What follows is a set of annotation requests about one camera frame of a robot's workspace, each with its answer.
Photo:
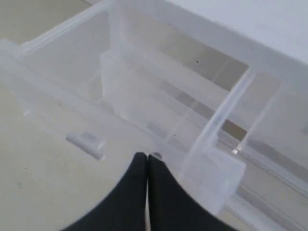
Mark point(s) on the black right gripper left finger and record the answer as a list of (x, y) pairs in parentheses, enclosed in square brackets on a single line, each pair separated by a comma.
[(123, 209)]

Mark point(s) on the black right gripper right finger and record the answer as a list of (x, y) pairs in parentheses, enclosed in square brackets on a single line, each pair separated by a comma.
[(171, 208)]

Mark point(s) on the clear wide drawer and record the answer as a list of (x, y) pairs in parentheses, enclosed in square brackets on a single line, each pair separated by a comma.
[(58, 178)]

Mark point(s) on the white plastic drawer cabinet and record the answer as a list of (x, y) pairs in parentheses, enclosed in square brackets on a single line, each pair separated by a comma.
[(267, 37)]

